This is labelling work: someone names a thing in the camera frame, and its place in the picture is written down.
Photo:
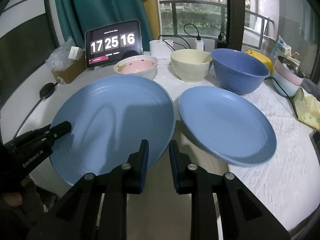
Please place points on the large blue plate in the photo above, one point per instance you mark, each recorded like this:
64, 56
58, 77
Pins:
109, 119

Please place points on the white basket with items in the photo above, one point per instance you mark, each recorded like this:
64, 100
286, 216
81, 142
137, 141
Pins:
282, 48

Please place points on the cream yellow bowl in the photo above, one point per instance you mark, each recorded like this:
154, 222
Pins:
191, 65

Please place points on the yellow curtain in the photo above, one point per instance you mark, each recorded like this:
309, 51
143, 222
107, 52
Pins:
152, 13

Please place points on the pink steel-lined bowl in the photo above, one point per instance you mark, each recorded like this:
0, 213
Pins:
288, 69

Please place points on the black phone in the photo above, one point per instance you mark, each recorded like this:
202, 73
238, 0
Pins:
315, 139

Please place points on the tablet showing clock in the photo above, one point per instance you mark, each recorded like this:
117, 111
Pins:
112, 43

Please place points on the teal curtain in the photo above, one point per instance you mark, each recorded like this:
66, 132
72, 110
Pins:
76, 17

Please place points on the small blue plate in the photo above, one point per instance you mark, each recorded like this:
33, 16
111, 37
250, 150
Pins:
227, 126

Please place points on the black charger adapter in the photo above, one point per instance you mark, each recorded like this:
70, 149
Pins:
221, 44

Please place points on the white desk lamp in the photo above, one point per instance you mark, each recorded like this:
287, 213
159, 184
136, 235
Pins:
159, 48

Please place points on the pink white patterned bowl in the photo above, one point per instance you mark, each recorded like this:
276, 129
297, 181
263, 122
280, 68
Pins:
140, 65

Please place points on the yellow wet wipes pack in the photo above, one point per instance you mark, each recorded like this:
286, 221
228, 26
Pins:
259, 56

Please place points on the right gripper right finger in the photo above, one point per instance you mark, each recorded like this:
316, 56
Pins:
187, 177

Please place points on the black round puck with cable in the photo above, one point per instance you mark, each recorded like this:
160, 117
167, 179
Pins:
45, 92

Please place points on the white charger adapter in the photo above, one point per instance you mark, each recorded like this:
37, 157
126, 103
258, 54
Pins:
199, 45

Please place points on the yellow patterned tissue pack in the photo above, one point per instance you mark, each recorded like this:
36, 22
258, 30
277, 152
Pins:
307, 108

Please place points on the left hand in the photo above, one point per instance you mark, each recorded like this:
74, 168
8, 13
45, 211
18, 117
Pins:
13, 199

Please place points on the cardboard box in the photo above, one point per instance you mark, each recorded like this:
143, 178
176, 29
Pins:
71, 73

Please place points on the light blue bowl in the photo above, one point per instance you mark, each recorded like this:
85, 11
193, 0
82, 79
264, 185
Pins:
283, 86

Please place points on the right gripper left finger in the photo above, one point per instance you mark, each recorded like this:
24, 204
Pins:
130, 176

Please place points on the clear plastic bag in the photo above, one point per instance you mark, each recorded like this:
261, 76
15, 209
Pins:
59, 59

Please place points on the small white box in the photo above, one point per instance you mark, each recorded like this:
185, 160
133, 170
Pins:
75, 53

